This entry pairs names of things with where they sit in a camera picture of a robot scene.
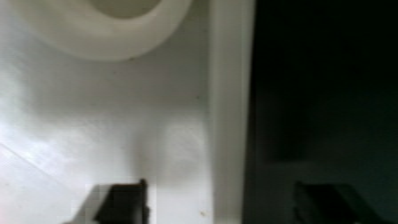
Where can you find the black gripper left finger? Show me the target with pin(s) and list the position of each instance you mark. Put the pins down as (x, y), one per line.
(124, 209)

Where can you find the white square tabletop panel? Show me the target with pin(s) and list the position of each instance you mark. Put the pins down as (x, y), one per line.
(122, 122)

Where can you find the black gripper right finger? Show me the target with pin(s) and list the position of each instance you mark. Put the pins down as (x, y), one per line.
(330, 204)

